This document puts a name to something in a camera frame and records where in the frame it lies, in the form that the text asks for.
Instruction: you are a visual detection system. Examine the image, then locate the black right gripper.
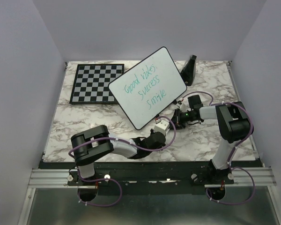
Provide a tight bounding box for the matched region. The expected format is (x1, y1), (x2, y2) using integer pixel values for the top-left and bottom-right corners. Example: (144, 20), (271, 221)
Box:
(167, 108), (196, 130)

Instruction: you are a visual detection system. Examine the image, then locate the white whiteboard black frame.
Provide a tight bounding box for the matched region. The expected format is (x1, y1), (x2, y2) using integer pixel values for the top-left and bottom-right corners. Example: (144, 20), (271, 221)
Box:
(108, 46), (187, 130)

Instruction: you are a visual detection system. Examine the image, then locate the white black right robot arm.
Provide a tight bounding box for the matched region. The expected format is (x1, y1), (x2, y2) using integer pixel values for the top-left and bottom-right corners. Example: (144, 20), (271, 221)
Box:
(170, 95), (253, 184)

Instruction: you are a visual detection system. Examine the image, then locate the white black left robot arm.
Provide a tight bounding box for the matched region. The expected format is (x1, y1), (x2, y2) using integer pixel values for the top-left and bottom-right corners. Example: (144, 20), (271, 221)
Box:
(71, 125), (166, 185)

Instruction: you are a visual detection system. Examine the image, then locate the black wedge eraser block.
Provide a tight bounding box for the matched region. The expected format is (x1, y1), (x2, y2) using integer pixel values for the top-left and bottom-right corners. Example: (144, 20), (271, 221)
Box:
(180, 55), (197, 86)

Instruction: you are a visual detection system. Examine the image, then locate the black white chessboard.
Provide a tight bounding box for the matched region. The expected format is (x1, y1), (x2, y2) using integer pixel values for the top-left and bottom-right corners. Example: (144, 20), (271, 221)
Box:
(70, 64), (124, 105)

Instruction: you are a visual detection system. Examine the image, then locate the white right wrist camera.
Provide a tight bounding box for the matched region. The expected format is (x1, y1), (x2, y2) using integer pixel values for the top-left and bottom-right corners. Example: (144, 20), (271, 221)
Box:
(176, 99), (189, 113)

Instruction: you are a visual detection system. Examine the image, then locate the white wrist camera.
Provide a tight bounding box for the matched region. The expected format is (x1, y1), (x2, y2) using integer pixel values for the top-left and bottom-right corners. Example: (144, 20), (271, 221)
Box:
(153, 119), (170, 136)
(176, 99), (189, 113)

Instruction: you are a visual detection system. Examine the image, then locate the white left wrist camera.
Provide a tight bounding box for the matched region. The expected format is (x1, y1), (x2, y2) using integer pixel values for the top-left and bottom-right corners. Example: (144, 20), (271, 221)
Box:
(153, 119), (170, 136)

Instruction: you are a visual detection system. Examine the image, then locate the black wire whiteboard stand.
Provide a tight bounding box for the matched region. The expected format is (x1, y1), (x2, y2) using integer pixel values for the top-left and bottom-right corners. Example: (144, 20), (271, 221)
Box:
(155, 100), (177, 118)

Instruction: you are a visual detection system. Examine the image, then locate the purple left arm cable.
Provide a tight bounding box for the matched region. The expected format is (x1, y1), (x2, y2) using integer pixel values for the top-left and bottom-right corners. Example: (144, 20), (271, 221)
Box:
(68, 116), (177, 207)

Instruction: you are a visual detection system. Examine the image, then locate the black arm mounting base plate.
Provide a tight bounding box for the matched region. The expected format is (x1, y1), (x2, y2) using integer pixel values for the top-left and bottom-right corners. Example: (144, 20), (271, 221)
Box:
(31, 160), (272, 195)

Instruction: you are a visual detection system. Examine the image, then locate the aluminium rail frame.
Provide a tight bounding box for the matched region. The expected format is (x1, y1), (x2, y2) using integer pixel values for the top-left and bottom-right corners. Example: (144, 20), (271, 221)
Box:
(26, 60), (280, 225)

